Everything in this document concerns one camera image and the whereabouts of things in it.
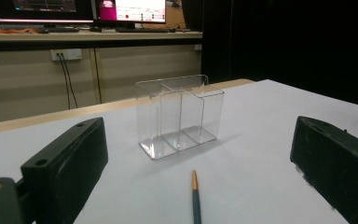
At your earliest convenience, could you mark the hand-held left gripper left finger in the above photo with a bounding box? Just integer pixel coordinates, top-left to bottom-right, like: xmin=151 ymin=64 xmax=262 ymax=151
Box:
xmin=20 ymin=117 xmax=109 ymax=224

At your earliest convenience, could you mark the white table cover board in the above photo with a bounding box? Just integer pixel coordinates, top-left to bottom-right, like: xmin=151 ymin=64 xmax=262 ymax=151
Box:
xmin=0 ymin=78 xmax=358 ymax=224

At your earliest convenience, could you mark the beige office desk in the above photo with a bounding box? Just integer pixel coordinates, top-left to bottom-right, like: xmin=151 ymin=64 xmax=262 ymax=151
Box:
xmin=0 ymin=27 xmax=203 ymax=127

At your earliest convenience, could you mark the white wall socket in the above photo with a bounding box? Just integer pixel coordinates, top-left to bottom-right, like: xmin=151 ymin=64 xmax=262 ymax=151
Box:
xmin=49 ymin=48 xmax=83 ymax=62

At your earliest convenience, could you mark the dark pen with orange end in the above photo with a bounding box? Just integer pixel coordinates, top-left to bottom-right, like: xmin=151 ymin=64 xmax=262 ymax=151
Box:
xmin=190 ymin=169 xmax=202 ymax=224

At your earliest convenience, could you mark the black curtain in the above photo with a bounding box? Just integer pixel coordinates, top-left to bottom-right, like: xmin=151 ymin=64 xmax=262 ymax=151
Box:
xmin=181 ymin=0 xmax=358 ymax=110

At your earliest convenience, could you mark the orange cloth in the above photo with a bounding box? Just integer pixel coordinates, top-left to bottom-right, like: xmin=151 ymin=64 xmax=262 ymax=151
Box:
xmin=0 ymin=27 xmax=42 ymax=35

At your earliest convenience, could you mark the wooden table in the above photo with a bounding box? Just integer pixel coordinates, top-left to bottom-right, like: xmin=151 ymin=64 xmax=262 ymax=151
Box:
xmin=0 ymin=77 xmax=256 ymax=138

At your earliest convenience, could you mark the wide black computer monitor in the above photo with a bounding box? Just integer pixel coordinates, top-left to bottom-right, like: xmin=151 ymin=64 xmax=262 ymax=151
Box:
xmin=0 ymin=0 xmax=96 ymax=25

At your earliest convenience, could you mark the monitor with pink white screen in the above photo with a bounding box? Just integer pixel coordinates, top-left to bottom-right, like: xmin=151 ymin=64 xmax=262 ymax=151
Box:
xmin=94 ymin=0 xmax=168 ymax=24

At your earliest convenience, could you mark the black keyboard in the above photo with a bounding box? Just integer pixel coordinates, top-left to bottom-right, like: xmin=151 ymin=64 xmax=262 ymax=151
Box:
xmin=115 ymin=26 xmax=177 ymax=34
xmin=40 ymin=26 xmax=81 ymax=34

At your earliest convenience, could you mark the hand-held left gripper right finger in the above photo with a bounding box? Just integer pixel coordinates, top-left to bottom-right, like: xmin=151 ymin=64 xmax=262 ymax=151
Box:
xmin=289 ymin=115 xmax=358 ymax=224

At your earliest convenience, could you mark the black power cable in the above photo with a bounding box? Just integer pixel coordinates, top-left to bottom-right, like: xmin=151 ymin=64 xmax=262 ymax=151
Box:
xmin=57 ymin=53 xmax=72 ymax=110
xmin=61 ymin=53 xmax=79 ymax=109

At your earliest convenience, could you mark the clear acrylic pen holder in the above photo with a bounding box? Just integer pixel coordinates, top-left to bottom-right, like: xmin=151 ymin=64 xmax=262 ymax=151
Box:
xmin=134 ymin=74 xmax=226 ymax=161

